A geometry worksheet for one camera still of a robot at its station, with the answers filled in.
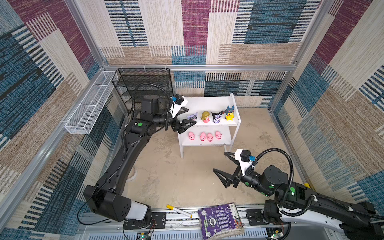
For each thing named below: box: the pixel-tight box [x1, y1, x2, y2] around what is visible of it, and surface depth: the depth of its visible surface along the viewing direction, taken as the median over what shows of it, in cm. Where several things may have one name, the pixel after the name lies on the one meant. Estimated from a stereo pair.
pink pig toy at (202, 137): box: [200, 132, 206, 142], surface depth 85 cm
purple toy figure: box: [186, 112, 198, 121], surface depth 67 cm
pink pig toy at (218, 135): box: [215, 131, 222, 140], surface depth 86 cm
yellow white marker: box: [166, 204, 193, 218], surface depth 78 cm
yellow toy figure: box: [225, 105, 235, 121], surface depth 69 cm
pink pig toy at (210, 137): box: [207, 133, 214, 142], surface depth 85 cm
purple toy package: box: [197, 202, 245, 240], surface depth 73 cm
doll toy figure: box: [200, 111, 210, 124], surface depth 70 cm
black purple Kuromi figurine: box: [211, 110, 223, 124], surface depth 67 cm
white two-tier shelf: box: [178, 93, 242, 159], surface depth 78 cm
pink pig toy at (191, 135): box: [188, 131, 196, 141], surface depth 86 cm
